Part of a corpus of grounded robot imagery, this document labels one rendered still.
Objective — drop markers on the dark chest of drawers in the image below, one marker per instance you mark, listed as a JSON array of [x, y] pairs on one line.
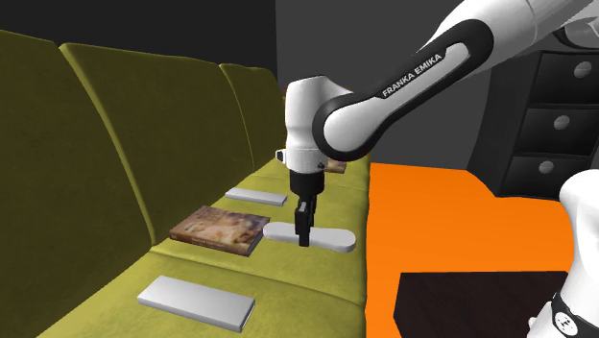
[[557, 126]]

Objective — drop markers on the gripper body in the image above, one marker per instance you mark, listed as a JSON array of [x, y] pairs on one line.
[[306, 183]]

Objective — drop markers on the brown picture cover book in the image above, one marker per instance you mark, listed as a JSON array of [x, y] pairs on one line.
[[220, 228]]

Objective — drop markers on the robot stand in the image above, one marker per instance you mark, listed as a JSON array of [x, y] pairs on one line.
[[477, 304]]

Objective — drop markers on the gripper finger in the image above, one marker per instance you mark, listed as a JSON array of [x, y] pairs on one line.
[[304, 229]]

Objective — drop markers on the large white flat tablet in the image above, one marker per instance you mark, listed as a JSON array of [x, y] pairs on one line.
[[196, 302]]

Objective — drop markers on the small brown cover book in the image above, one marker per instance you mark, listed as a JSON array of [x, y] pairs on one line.
[[337, 166]]

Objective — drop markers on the small white flat tablet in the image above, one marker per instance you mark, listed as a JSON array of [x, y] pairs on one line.
[[255, 196]]

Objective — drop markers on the white flat oblong remote control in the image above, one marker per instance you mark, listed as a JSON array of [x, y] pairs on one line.
[[327, 238]]

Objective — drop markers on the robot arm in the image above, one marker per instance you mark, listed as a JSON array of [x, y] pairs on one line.
[[397, 89]]

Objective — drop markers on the olive green sofa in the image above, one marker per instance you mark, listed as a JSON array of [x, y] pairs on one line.
[[164, 140]]

